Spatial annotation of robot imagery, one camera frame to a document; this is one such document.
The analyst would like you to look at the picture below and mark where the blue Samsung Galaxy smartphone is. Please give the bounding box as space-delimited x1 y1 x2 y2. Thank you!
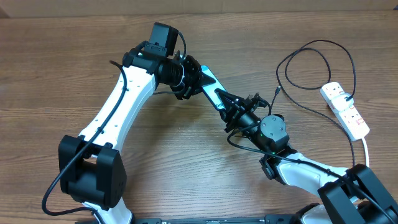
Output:
201 65 226 111

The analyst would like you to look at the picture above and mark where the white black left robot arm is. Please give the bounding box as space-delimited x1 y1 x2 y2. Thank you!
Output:
54 22 226 223

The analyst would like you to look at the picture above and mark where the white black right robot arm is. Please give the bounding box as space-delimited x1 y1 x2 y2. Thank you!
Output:
215 88 397 223

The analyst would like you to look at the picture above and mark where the white USB charger plug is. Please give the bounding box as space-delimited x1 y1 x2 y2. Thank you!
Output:
330 93 354 113

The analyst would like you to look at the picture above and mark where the white power strip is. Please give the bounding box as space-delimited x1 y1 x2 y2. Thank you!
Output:
320 82 370 141

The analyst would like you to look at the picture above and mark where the brown cardboard box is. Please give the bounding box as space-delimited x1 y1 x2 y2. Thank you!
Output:
1 0 397 18

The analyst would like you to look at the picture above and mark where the white power strip cord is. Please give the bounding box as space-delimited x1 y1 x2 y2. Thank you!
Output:
360 138 371 169

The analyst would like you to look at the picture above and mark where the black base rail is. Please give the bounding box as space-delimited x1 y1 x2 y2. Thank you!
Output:
130 214 302 224

